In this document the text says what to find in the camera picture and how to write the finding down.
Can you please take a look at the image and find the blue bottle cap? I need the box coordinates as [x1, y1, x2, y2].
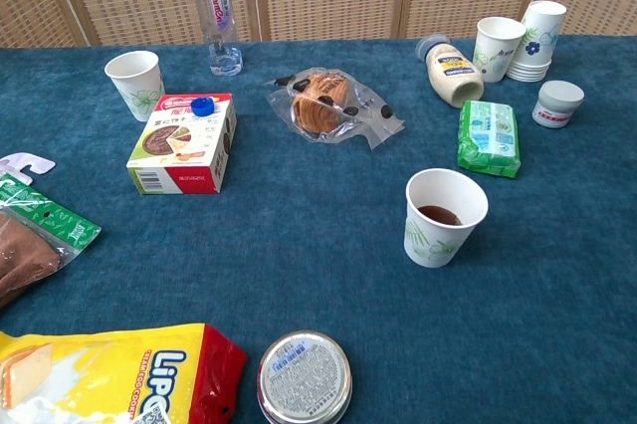
[190, 96, 218, 117]

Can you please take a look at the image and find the paper cup green flower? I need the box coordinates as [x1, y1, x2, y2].
[403, 167, 490, 269]
[104, 50, 166, 122]

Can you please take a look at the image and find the green tissue pack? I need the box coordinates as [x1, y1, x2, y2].
[457, 100, 523, 179]

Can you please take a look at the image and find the small white jar grey lid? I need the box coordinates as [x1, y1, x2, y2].
[531, 80, 586, 129]

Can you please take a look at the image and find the round metal tin can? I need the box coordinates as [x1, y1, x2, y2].
[256, 329, 353, 424]

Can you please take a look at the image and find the mayonnaise squeeze bottle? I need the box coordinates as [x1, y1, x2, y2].
[415, 34, 485, 109]

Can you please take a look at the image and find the empty paper cup green print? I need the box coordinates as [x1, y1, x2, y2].
[471, 16, 528, 84]

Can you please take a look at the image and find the clear water bottle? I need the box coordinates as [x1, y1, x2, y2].
[192, 0, 245, 78]

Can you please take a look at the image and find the blue table cloth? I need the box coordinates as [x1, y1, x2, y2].
[0, 35, 637, 424]

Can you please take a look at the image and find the red white cookie box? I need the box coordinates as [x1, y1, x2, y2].
[125, 92, 238, 196]

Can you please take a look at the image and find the paper cup stack blue flower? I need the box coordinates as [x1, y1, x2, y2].
[505, 0, 568, 83]

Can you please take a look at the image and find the bread in clear bag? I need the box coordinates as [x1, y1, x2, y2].
[265, 67, 406, 151]

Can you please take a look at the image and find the toothbrush blister pack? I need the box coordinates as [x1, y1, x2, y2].
[0, 151, 57, 186]

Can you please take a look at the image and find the yellow red cookie bag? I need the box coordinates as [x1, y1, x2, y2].
[0, 322, 248, 424]

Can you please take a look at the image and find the green brown snack bag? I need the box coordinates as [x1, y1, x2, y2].
[0, 172, 103, 311]

